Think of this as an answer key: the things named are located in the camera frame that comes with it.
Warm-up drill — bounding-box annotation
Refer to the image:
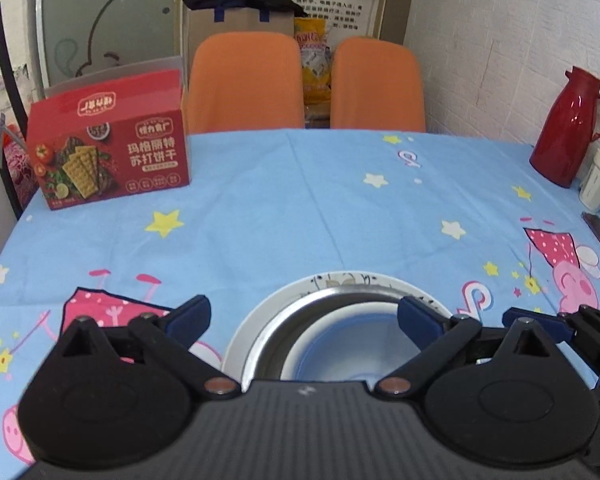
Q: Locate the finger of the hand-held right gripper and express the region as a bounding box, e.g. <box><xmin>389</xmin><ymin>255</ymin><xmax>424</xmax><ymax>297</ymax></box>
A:
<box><xmin>502</xmin><ymin>305</ymin><xmax>600</xmax><ymax>378</ymax></box>

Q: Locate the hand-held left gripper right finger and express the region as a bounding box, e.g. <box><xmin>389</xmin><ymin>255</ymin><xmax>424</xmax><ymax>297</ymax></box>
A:
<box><xmin>374</xmin><ymin>296</ymin><xmax>556</xmax><ymax>402</ymax></box>

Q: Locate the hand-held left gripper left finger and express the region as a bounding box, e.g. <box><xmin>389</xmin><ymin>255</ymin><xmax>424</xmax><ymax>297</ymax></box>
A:
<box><xmin>55</xmin><ymin>296</ymin><xmax>242</xmax><ymax>402</ymax></box>

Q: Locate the white floral plate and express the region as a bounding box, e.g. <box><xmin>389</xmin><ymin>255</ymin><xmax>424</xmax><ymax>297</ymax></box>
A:
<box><xmin>221</xmin><ymin>271</ymin><xmax>456</xmax><ymax>382</ymax></box>

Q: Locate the blue plastic bowl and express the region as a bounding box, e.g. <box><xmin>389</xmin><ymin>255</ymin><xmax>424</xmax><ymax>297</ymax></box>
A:
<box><xmin>295</xmin><ymin>312</ymin><xmax>422</xmax><ymax>382</ymax></box>

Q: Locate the stainless steel bowl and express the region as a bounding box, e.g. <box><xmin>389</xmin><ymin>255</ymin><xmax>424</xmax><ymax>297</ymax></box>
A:
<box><xmin>247</xmin><ymin>287</ymin><xmax>406</xmax><ymax>382</ymax></box>

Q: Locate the blue printed tablecloth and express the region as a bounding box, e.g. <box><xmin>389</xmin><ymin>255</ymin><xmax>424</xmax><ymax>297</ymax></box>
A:
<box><xmin>0</xmin><ymin>127</ymin><xmax>600</xmax><ymax>480</ymax></box>

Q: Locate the red cracker box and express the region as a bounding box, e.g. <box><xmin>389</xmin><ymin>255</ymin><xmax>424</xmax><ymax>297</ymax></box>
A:
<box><xmin>26</xmin><ymin>55</ymin><xmax>191</xmax><ymax>211</ymax></box>

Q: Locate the red thermos jug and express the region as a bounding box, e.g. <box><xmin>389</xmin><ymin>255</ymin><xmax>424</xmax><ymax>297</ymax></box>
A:
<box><xmin>529</xmin><ymin>66</ymin><xmax>600</xmax><ymax>189</ymax></box>

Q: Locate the red patterned cloth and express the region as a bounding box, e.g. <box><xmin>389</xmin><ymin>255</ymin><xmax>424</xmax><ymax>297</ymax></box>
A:
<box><xmin>0</xmin><ymin>124</ymin><xmax>39</xmax><ymax>206</ymax></box>

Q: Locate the orange chair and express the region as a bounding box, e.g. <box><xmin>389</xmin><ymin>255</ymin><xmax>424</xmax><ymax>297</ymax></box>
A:
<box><xmin>185</xmin><ymin>31</ymin><xmax>306</xmax><ymax>135</ymax></box>
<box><xmin>330</xmin><ymin>36</ymin><xmax>427</xmax><ymax>133</ymax></box>

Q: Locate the yellow packet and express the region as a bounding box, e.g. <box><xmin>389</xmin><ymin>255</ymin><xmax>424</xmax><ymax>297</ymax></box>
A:
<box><xmin>294</xmin><ymin>17</ymin><xmax>334</xmax><ymax>107</ymax></box>

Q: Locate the cardboard box with black cloth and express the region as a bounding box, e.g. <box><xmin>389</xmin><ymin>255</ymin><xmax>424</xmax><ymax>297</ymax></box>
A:
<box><xmin>187</xmin><ymin>6</ymin><xmax>301</xmax><ymax>56</ymax></box>

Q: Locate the frosted glass panel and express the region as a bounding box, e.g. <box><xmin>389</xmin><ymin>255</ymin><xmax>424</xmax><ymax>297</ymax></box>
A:
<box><xmin>35</xmin><ymin>0</ymin><xmax>187</xmax><ymax>92</ymax></box>

